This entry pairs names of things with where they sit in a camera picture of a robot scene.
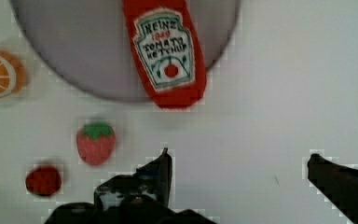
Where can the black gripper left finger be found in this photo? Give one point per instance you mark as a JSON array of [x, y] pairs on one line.
[[140, 198]]

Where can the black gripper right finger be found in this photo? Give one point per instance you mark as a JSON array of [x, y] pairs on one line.
[[338, 183]]

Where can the red plush ketchup bottle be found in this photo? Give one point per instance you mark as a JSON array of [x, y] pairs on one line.
[[166, 51]]

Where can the grey round plate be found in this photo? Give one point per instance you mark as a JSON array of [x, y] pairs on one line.
[[85, 42]]

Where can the plush strawberry toy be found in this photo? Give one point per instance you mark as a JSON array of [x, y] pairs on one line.
[[95, 142]]

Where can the small red round toy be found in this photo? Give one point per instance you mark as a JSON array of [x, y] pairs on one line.
[[44, 181]]

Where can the orange slice toy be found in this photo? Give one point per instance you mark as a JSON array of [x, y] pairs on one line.
[[12, 74]]

